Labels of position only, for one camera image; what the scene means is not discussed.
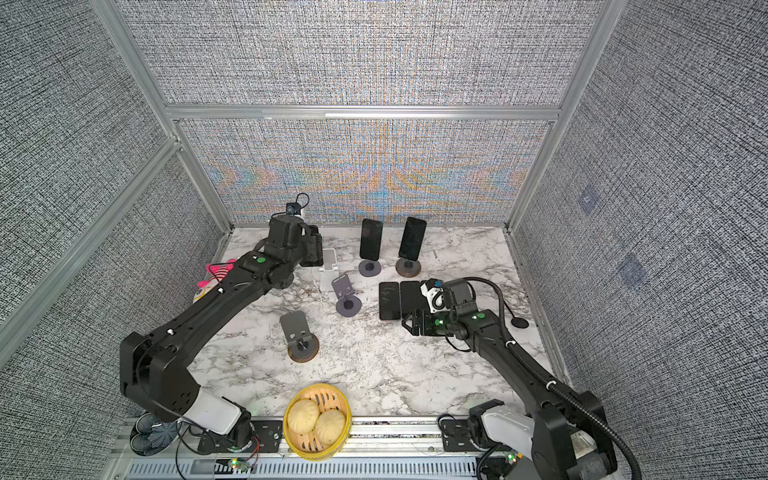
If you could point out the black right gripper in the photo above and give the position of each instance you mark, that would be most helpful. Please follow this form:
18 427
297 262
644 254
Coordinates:
417 323

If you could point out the black phone purple stand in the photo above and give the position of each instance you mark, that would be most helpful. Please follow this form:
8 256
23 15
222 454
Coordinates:
412 298

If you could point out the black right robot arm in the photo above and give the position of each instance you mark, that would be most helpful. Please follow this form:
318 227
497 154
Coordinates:
561 441

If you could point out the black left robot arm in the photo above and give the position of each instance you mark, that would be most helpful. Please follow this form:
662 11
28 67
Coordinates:
153 368

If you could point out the white phone stand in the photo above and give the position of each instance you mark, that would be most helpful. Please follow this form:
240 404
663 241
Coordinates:
329 271

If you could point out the back wooden base phone stand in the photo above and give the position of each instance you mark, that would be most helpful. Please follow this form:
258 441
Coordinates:
408 268

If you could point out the wooden base phone stand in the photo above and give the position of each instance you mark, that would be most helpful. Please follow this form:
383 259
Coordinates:
302 344
408 268

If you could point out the purple round phone stand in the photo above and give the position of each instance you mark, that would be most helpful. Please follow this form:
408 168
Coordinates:
348 303

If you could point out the black phone on wooden stand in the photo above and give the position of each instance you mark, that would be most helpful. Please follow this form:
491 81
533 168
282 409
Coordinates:
412 238

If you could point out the grey round phone stand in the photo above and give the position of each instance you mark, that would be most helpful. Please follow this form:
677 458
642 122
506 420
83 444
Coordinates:
369 268

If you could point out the black phone on grey stand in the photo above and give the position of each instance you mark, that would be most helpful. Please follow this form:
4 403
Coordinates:
371 238

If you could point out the dark far left phone stand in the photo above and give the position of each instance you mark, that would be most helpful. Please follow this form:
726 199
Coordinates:
515 320

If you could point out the front wooden base phone stand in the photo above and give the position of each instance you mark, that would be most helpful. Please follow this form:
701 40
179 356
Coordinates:
302 344

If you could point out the pink white plush toy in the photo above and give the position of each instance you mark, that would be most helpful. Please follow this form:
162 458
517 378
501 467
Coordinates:
216 272

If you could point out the right steamed bun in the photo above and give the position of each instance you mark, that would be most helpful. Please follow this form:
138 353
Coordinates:
330 427

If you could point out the steamed bun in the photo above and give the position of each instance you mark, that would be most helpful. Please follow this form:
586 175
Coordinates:
330 427
303 416

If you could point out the yellow bamboo steamer basket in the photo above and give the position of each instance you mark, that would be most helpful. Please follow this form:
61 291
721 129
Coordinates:
306 446

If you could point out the left steamed bun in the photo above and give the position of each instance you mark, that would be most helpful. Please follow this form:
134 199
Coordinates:
303 416

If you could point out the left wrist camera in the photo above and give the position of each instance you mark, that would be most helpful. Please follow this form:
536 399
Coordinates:
298 205

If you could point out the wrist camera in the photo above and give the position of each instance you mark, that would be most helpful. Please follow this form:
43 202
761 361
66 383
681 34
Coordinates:
298 205
445 295

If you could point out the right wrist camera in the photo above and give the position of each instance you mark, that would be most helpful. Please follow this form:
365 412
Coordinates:
445 295

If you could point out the aluminium front rail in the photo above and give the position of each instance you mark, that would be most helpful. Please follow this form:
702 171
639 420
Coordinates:
378 447

